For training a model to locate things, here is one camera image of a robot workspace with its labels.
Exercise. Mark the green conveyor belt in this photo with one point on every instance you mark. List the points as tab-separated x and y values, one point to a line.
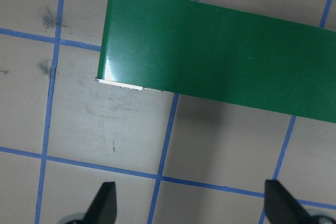
210	56

